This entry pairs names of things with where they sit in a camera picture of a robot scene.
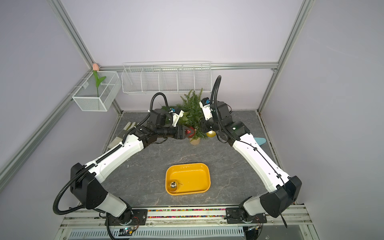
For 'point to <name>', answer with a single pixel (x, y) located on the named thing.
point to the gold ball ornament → (211, 134)
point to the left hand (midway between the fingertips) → (190, 132)
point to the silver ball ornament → (173, 185)
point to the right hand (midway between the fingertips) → (201, 118)
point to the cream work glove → (119, 138)
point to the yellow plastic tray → (190, 178)
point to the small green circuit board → (125, 232)
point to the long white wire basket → (167, 77)
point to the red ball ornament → (190, 131)
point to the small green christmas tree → (189, 103)
